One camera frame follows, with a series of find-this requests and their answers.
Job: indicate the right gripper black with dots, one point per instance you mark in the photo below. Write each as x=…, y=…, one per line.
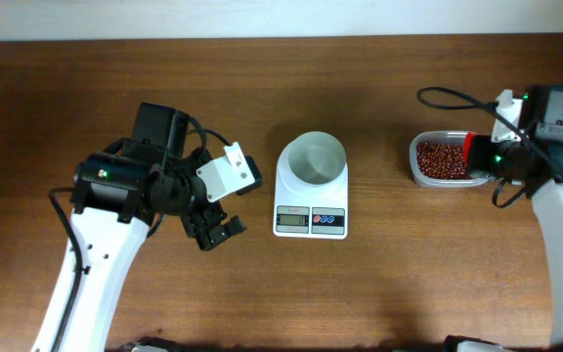
x=478, y=156

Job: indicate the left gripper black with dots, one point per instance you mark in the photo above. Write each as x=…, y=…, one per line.
x=211, y=217

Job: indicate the orange measuring scoop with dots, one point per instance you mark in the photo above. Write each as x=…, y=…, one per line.
x=467, y=147

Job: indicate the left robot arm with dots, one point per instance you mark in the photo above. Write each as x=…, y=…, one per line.
x=119, y=199

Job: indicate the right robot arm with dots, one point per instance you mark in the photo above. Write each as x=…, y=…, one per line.
x=526, y=147

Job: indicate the white digital kitchen scale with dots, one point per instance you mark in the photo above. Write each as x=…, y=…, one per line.
x=310, y=211

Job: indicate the clear plastic container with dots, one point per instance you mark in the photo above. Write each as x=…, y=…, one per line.
x=444, y=137

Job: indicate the red beans in container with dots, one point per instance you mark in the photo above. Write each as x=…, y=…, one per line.
x=441, y=161

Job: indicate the white round bowl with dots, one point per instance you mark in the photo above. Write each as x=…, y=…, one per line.
x=316, y=158

